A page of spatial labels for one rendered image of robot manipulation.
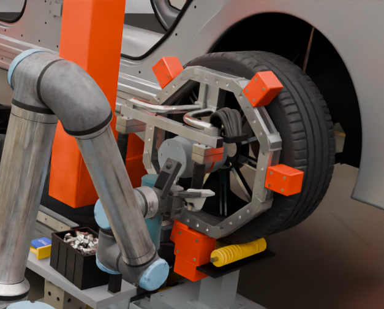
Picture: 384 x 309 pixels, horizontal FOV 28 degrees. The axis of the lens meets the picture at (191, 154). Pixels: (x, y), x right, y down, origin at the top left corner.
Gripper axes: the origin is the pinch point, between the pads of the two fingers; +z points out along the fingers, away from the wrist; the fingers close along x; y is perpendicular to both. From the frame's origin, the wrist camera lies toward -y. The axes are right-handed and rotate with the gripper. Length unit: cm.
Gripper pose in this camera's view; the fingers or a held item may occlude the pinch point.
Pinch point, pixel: (196, 183)
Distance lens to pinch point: 231.1
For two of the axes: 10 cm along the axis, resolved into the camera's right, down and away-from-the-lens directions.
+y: -1.2, 9.5, 2.8
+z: 6.7, -1.3, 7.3
